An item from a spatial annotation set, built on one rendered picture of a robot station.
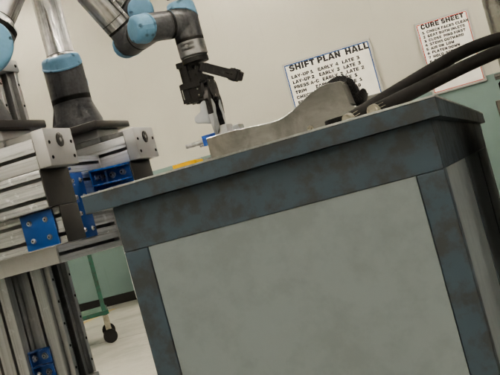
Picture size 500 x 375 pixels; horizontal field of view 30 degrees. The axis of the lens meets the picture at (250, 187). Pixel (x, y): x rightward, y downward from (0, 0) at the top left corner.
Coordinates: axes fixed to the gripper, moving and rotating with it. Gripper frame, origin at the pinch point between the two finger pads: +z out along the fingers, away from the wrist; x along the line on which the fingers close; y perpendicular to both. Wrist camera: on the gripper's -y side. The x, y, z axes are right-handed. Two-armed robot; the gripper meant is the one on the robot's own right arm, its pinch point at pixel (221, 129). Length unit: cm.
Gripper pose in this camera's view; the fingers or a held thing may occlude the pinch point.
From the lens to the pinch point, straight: 246.4
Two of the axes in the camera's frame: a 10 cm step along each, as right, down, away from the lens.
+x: -2.8, 0.6, -9.6
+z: 2.6, 9.7, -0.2
